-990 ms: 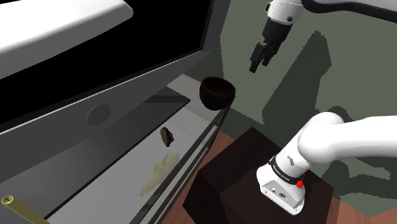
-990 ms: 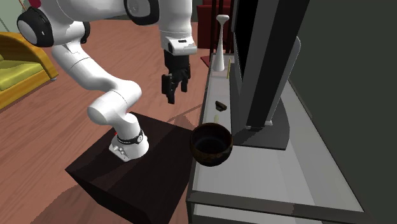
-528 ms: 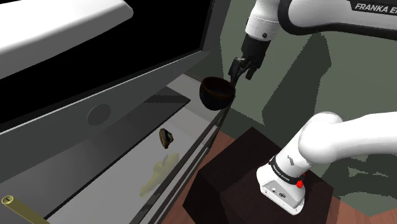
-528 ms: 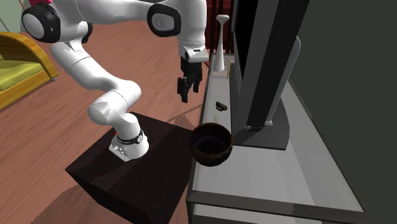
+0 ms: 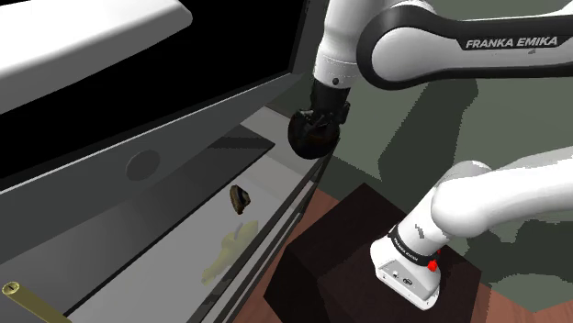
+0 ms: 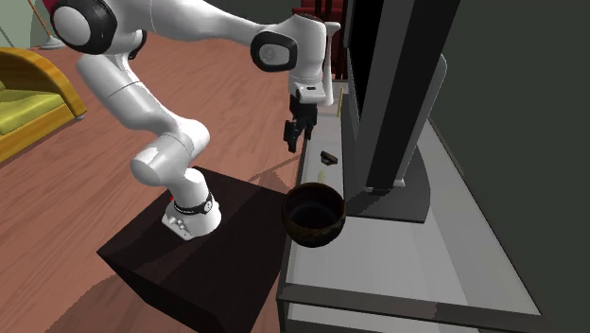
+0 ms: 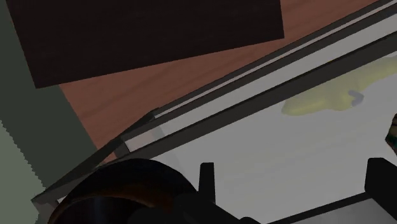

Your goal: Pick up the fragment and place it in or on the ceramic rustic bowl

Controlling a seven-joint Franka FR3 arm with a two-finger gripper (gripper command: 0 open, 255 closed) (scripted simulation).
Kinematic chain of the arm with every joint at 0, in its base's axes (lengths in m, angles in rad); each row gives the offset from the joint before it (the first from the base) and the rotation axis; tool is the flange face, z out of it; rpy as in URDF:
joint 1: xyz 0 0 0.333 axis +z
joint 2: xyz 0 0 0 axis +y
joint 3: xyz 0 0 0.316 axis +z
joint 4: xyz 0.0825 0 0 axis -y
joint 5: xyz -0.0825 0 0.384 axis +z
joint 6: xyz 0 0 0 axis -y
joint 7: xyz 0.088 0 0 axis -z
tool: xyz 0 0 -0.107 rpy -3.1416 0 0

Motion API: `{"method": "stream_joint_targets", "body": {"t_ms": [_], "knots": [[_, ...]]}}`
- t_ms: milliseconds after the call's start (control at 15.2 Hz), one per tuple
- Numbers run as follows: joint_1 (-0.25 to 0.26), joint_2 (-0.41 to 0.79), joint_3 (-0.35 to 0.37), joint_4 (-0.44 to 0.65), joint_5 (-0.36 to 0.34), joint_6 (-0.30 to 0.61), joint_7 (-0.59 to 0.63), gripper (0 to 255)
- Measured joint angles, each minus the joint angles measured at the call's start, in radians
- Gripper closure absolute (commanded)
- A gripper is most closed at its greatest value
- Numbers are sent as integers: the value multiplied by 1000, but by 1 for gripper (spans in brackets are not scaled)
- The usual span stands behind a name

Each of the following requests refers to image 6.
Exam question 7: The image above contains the black flat screen television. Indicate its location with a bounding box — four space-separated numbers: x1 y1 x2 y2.
340 0 462 225

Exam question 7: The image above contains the grey television cabinet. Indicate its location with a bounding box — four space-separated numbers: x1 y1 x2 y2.
275 80 552 333

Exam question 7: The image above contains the dark brown bowl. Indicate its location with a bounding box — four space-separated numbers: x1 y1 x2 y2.
282 182 347 249

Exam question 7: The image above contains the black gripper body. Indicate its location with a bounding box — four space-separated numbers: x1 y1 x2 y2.
288 94 320 131

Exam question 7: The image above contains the dark robot stand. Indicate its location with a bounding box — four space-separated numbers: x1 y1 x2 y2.
96 166 302 333

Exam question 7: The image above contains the yellow sofa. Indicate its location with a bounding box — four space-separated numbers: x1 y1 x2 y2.
0 46 88 164

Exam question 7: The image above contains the red wooden furniture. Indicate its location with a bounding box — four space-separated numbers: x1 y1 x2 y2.
291 0 348 82

